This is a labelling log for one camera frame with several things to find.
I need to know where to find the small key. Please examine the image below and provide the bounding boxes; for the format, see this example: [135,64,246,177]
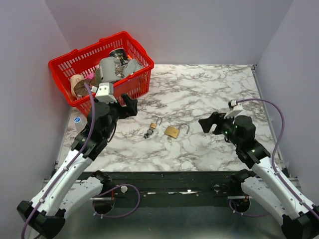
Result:
[166,136,172,143]

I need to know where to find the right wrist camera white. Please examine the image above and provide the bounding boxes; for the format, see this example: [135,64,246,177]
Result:
[224,100,243,119]

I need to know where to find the grey printed cloth roll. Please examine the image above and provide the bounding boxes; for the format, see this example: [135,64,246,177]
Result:
[99,57,124,83]

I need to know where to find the small brass padlock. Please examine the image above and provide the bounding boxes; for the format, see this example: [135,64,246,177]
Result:
[150,117,162,129]

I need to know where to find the large brass padlock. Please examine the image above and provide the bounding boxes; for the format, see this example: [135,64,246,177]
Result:
[164,123,190,139]

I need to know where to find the red plastic shopping basket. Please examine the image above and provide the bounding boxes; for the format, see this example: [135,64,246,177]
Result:
[48,31,154,116]

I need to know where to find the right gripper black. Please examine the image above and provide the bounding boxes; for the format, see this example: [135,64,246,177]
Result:
[198,111,241,147]

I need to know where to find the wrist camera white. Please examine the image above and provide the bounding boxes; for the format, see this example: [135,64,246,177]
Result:
[224,100,243,119]
[91,83,117,104]

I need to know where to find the clear plastic water bottle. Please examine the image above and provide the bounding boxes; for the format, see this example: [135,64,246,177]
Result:
[74,117,87,132]

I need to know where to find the black can in basket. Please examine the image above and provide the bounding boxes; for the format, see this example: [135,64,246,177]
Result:
[109,48,130,66]

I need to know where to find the pink item in basket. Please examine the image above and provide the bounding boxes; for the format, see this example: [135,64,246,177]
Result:
[85,72,95,80]

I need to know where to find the grey cloth in basket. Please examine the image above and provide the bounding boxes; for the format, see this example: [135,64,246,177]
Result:
[123,59,143,77]

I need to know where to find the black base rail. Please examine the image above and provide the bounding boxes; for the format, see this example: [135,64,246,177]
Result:
[82,170,260,209]

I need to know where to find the beige cup in basket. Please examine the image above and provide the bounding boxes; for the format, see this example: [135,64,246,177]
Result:
[70,74,84,97]

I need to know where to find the astronaut keychain with keys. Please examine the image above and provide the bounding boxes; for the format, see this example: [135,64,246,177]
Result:
[144,128,154,139]

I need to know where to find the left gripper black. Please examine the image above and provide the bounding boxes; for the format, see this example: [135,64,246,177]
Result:
[95,94,138,139]

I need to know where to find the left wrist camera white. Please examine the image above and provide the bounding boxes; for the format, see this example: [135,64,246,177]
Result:
[91,83,117,104]

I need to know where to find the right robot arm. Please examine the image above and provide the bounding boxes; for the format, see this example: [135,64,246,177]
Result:
[198,112,319,239]

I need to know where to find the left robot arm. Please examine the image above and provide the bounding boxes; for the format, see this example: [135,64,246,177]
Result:
[17,94,138,239]

